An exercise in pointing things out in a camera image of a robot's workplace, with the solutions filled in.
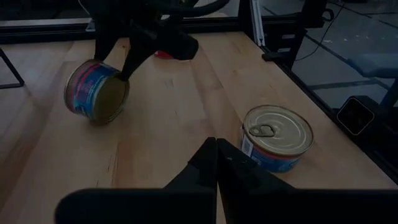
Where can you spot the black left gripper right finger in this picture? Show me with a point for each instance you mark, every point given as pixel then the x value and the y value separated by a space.
pixel 242 186

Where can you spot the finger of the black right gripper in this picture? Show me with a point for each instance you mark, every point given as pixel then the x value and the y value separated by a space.
pixel 105 43
pixel 140 49

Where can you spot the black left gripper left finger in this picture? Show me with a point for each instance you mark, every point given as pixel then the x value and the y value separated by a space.
pixel 199 186

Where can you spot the black square device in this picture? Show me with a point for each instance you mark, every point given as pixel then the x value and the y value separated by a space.
pixel 356 115

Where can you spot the blue padded stool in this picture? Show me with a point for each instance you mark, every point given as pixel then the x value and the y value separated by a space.
pixel 373 65

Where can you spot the white metal post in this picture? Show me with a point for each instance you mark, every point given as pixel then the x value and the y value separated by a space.
pixel 258 23

